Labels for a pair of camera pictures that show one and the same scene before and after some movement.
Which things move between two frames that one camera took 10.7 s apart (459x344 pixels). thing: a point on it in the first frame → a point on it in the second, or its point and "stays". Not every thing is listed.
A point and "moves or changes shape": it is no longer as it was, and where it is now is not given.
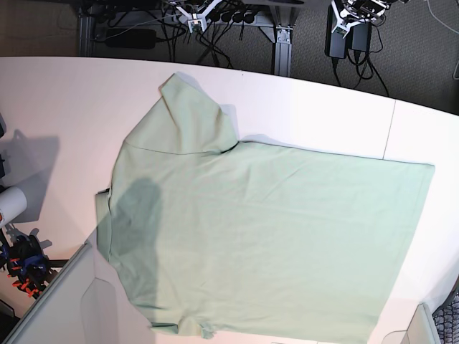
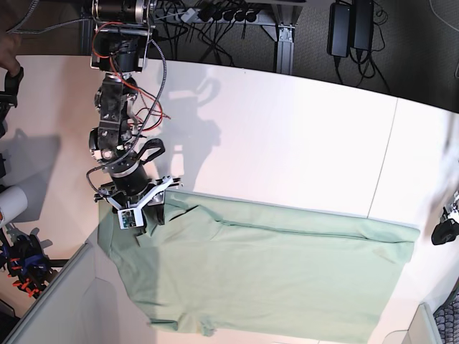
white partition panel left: (89, 302) stays
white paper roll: (13, 203) stays
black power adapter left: (336, 44) stays
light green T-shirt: (252, 239) moves or changes shape
